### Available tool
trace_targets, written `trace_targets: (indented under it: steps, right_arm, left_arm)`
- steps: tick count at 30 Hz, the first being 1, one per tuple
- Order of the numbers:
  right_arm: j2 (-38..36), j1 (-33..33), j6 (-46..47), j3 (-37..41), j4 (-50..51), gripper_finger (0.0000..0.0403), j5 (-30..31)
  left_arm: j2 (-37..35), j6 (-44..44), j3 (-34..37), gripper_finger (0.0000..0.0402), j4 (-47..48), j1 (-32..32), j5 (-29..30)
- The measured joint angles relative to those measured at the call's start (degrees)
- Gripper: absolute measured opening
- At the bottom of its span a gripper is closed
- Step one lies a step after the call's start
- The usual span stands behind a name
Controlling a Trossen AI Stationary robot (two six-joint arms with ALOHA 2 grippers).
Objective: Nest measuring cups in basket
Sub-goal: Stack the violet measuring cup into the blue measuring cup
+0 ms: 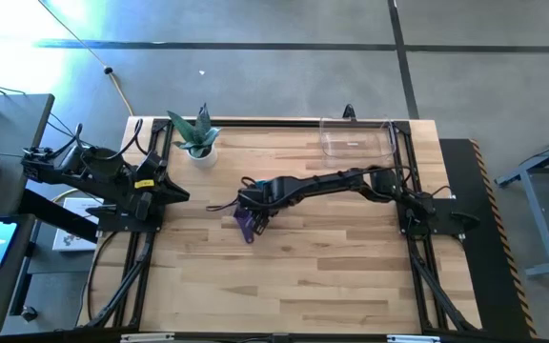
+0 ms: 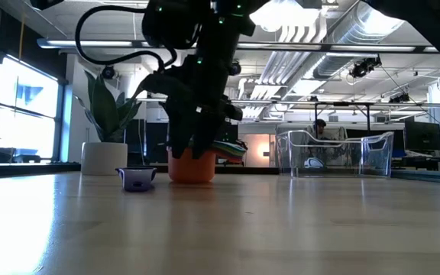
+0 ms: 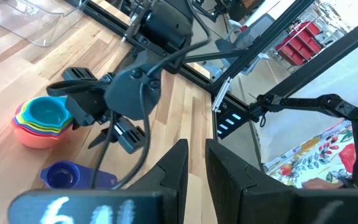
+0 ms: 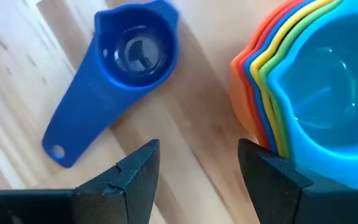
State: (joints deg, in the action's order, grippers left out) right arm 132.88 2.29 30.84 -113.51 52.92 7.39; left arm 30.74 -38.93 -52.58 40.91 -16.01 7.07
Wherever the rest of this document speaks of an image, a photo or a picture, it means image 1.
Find yellow floor cable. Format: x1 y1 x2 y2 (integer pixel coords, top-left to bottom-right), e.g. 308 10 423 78
38 0 135 117

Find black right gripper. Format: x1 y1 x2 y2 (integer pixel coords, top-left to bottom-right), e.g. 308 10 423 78
237 178 286 236

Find clear plastic basket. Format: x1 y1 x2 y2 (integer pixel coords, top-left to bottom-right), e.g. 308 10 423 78
318 117 397 170

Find grey office desk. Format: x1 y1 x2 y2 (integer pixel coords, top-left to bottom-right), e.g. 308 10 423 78
0 93 56 219

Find black hazard-striped floor mat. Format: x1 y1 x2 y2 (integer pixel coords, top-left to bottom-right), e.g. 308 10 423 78
438 138 539 339

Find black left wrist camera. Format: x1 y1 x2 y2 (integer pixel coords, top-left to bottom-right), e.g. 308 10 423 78
135 151 169 180

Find black desk support bar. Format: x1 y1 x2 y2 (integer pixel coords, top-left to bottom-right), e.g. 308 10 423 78
18 189 100 244

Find thin yellow cable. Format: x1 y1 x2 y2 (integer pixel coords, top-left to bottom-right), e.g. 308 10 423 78
51 188 83 204

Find dark grey side table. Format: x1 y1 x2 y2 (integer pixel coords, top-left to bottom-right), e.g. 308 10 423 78
0 212 36 337

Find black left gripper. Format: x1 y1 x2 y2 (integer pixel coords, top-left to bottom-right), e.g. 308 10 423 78
126 175 192 221

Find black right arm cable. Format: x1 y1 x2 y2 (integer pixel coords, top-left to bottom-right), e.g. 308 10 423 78
205 198 243 213

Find purple plastic measuring cup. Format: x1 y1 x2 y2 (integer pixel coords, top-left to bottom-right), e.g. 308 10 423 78
233 204 257 245

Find silver table edge bracket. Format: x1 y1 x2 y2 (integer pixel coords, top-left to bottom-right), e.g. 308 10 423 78
386 333 443 343
120 333 176 343

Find white printed paper sheet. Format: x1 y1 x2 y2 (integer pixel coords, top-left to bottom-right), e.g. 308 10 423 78
51 196 100 252

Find snake plant in white pot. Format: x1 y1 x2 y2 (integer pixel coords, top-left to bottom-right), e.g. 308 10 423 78
166 103 222 169

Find blue-grey metal frame table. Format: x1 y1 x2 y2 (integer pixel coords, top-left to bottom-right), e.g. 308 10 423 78
495 124 549 280

